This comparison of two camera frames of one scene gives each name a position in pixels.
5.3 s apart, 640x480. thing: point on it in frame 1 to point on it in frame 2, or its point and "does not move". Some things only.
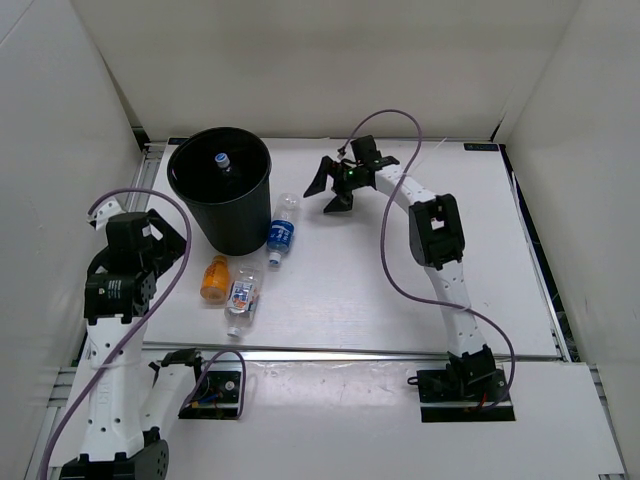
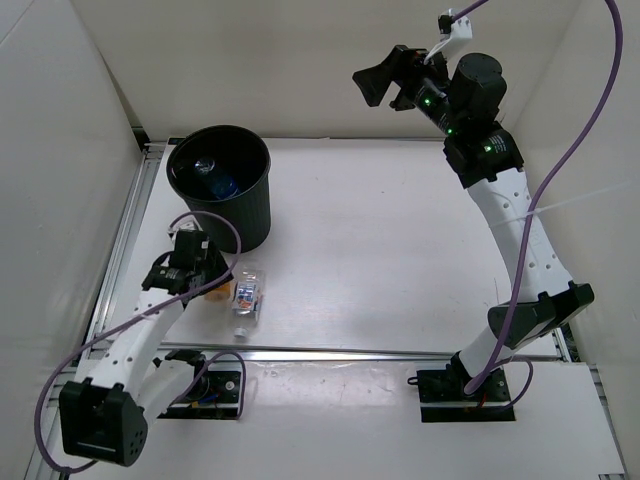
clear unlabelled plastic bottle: x=223 y=162 to x=204 y=165
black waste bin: x=223 y=176 does not move
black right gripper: x=342 y=201 to x=406 y=67
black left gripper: x=169 y=245 to x=217 y=264
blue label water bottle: x=282 y=228 to x=224 y=187
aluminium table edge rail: x=340 y=351 does not move
